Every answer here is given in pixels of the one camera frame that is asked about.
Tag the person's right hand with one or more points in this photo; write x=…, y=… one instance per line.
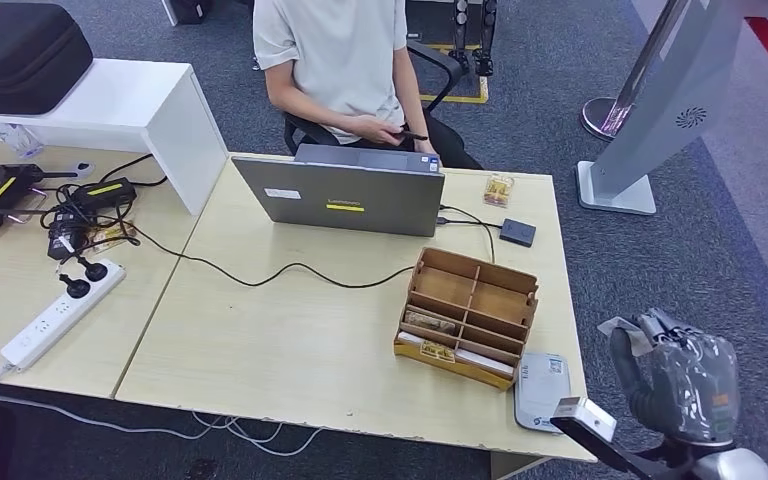
x=374, y=129

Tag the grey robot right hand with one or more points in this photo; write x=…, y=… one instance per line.
x=689, y=384

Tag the person's left hand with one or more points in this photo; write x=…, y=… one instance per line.
x=420, y=144

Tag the black phone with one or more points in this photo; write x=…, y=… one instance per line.
x=414, y=135

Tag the wooden card organizer box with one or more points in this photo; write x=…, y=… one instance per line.
x=470, y=303

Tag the gold printed key card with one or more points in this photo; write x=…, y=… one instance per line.
x=437, y=351

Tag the person's right forearm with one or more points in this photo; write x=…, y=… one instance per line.
x=311, y=112

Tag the person's left forearm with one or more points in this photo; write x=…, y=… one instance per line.
x=417, y=106

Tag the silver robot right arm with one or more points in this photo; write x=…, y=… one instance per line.
x=722, y=467

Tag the person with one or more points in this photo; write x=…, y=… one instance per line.
x=338, y=60

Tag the grey card reader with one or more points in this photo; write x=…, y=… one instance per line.
x=540, y=387

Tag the brown patterned key card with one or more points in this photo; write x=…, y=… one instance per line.
x=429, y=322

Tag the white key card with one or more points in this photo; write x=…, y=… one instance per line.
x=409, y=337
x=485, y=362

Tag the grey laptop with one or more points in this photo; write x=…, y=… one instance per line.
x=357, y=197

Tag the clear packet of gold cards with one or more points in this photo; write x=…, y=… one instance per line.
x=498, y=191

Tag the small black square box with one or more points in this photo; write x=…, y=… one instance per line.
x=518, y=233

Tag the black equipment box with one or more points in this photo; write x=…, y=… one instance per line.
x=188, y=10

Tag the white desk shelf riser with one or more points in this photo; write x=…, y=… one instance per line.
x=126, y=98

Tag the grey kiosk stand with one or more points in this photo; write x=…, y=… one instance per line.
x=669, y=99

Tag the black adapter with yellow sticker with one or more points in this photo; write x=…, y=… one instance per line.
x=104, y=193

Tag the gold printed packet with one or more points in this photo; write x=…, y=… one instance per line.
x=111, y=237

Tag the small white dongle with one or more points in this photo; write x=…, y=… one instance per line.
x=82, y=168

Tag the black round plug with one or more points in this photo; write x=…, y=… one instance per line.
x=96, y=270
x=78, y=287

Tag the black power adapter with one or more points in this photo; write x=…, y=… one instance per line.
x=64, y=236

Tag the clear plastic bag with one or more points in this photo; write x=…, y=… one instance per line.
x=20, y=139

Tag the black case with yellow strip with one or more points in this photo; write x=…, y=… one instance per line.
x=20, y=60

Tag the white power strip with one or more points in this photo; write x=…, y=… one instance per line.
x=59, y=316

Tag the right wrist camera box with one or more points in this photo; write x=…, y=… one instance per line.
x=586, y=420

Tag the chrome stanchion post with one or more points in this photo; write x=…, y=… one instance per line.
x=602, y=119

